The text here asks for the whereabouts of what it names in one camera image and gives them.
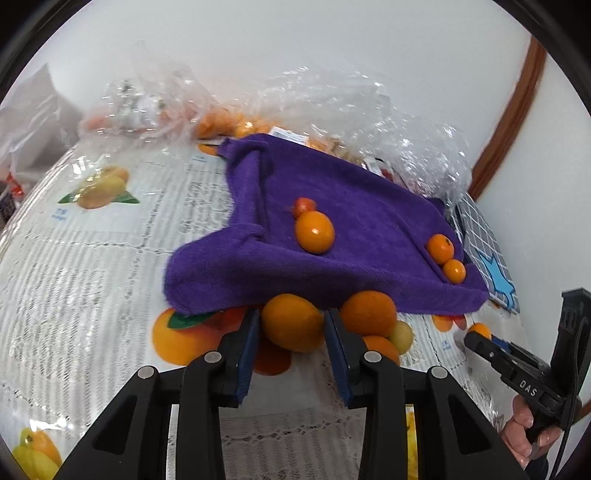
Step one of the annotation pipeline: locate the white paper bag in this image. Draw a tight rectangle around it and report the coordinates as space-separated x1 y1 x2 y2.
1 67 81 192

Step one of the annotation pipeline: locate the small yellow-green fruit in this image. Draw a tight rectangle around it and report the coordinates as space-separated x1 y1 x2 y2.
389 321 415 355

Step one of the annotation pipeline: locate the grey checked book blue star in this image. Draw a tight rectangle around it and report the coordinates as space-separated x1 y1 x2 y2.
450 194 520 314

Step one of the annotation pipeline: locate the small kumquat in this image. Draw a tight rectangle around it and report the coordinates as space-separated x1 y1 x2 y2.
468 322 493 340
426 234 455 265
442 259 467 285

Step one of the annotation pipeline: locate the small red apple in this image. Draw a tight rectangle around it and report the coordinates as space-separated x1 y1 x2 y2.
291 197 317 219

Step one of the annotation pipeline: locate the brown wooden door frame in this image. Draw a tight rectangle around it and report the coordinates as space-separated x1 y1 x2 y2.
469 36 547 200

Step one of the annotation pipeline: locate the clear plastic bag right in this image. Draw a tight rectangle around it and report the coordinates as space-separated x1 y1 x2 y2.
192 67 472 206

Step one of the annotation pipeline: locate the purple towel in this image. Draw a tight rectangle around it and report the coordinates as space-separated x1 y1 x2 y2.
163 134 488 315

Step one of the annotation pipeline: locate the clear plastic bag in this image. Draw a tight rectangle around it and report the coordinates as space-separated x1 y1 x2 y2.
192 67 472 206
78 42 216 140

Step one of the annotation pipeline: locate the orange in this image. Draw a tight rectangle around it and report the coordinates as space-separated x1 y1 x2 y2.
363 335 401 365
339 290 398 337
262 294 325 353
294 211 335 255

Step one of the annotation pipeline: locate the clear plastic bag left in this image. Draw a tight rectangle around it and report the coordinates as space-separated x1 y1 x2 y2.
78 42 216 140

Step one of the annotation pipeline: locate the person's right hand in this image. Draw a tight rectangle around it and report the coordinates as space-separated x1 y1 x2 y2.
501 396 562 469

